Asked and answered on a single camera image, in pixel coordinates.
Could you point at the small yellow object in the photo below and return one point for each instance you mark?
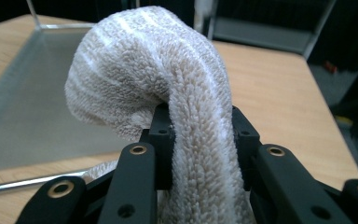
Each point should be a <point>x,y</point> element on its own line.
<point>343,120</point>

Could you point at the white-legged background desk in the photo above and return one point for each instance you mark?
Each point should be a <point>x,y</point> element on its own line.
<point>261,35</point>

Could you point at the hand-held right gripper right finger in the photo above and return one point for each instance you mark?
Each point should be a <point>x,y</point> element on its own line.
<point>245,140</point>

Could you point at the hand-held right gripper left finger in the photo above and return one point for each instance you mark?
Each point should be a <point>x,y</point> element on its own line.
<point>163,137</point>

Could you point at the metal rack with grey fabric shelves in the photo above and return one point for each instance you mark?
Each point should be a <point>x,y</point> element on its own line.
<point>28,124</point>

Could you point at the small red object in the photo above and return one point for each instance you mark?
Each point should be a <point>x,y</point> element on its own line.
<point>331,66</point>

